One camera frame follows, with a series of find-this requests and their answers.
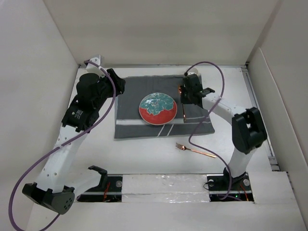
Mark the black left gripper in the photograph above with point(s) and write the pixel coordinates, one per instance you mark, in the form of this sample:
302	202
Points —
119	82

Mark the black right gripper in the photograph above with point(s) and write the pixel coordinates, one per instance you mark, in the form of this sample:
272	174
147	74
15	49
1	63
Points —
183	99

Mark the copper spoon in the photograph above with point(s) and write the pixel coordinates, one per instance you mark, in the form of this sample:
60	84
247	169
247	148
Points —
184	113

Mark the teal and red plate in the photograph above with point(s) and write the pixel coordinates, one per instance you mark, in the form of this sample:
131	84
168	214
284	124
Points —
158	109

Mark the grey cloth placemat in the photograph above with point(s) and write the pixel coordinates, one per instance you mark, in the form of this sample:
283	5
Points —
130	125

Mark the pale yellow mug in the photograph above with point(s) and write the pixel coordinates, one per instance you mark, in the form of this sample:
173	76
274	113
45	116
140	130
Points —
191	71

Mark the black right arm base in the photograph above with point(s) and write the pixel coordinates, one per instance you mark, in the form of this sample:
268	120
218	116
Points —
219	190

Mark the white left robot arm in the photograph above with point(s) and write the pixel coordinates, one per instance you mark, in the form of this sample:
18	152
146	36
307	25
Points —
53	189

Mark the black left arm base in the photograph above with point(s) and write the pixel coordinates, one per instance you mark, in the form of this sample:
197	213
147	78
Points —
109	189

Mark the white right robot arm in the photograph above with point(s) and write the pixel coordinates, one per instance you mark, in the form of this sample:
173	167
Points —
247	127

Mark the copper fork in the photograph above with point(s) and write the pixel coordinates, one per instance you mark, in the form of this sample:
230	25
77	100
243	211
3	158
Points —
184	148

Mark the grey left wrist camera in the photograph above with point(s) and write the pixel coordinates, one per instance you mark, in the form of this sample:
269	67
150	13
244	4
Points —
98	59

